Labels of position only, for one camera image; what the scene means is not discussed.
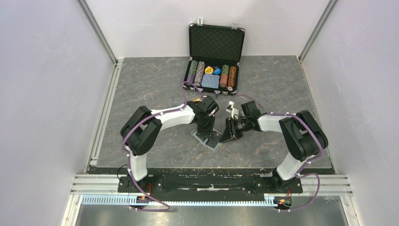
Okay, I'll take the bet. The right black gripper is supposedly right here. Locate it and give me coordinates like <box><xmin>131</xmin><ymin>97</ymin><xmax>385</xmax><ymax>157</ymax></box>
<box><xmin>219</xmin><ymin>117</ymin><xmax>250</xmax><ymax>143</ymax></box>

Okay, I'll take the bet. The beige card holder wallet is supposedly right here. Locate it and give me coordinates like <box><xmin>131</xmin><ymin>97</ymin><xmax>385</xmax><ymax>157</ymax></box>
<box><xmin>191</xmin><ymin>129</ymin><xmax>223</xmax><ymax>152</ymax></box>

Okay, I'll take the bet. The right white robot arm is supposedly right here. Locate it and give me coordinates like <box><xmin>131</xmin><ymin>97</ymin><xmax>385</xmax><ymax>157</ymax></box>
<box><xmin>220</xmin><ymin>101</ymin><xmax>328</xmax><ymax>192</ymax></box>

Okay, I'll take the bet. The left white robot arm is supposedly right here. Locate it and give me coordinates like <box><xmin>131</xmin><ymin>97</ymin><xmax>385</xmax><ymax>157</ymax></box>
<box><xmin>120</xmin><ymin>97</ymin><xmax>219</xmax><ymax>192</ymax></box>

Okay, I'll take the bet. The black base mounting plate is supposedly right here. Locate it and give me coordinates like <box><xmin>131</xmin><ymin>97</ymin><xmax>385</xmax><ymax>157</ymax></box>
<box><xmin>117</xmin><ymin>167</ymin><xmax>303</xmax><ymax>202</ymax></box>

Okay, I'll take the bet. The black poker chip case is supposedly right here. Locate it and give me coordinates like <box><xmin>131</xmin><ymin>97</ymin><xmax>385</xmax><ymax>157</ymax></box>
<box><xmin>183</xmin><ymin>17</ymin><xmax>246</xmax><ymax>96</ymax></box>

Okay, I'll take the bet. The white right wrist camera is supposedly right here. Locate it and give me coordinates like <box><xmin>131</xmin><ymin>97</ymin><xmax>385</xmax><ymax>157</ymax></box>
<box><xmin>226</xmin><ymin>101</ymin><xmax>239</xmax><ymax>119</ymax></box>

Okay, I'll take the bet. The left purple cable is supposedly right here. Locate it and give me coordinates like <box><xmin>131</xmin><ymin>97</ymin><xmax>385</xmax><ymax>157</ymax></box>
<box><xmin>121</xmin><ymin>81</ymin><xmax>205</xmax><ymax>212</ymax></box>

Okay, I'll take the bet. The purple cable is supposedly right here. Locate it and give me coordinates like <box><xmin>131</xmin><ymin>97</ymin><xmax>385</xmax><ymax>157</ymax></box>
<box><xmin>232</xmin><ymin>94</ymin><xmax>325</xmax><ymax>213</ymax></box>
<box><xmin>121</xmin><ymin>81</ymin><xmax>205</xmax><ymax>212</ymax></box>

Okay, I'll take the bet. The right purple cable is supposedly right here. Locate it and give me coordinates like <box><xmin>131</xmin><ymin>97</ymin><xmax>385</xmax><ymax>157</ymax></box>
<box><xmin>232</xmin><ymin>94</ymin><xmax>325</xmax><ymax>213</ymax></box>

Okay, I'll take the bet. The grey slotted cable duct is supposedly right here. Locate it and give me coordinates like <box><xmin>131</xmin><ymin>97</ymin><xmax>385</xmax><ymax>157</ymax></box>
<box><xmin>81</xmin><ymin>194</ymin><xmax>282</xmax><ymax>207</ymax></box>

